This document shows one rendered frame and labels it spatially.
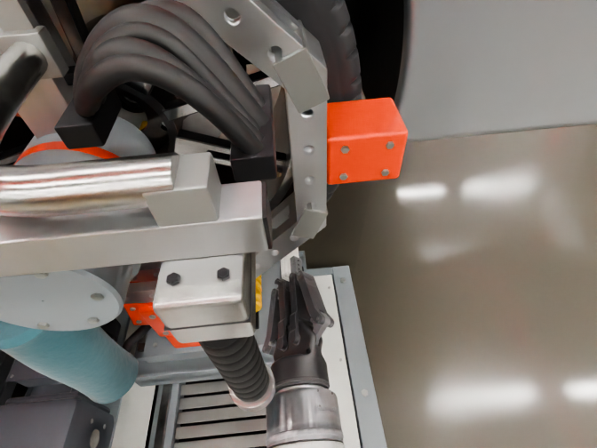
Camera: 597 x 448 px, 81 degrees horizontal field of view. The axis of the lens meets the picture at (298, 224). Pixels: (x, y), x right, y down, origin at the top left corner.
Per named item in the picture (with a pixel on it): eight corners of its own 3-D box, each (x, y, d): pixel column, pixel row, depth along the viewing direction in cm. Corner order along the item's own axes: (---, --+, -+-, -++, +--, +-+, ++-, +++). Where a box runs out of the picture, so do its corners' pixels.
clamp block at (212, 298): (256, 229, 28) (245, 180, 24) (257, 339, 22) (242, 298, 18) (193, 236, 28) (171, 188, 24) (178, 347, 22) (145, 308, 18)
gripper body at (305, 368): (300, 405, 49) (295, 340, 55) (346, 388, 44) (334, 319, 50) (257, 399, 45) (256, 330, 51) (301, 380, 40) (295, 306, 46)
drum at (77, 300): (180, 187, 50) (140, 94, 39) (152, 330, 36) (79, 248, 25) (81, 196, 50) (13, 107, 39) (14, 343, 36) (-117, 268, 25)
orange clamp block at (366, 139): (319, 148, 48) (385, 142, 48) (327, 188, 43) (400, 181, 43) (318, 101, 43) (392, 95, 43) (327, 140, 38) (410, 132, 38)
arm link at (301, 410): (360, 440, 41) (351, 386, 45) (302, 436, 36) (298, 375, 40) (307, 454, 46) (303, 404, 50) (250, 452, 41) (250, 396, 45)
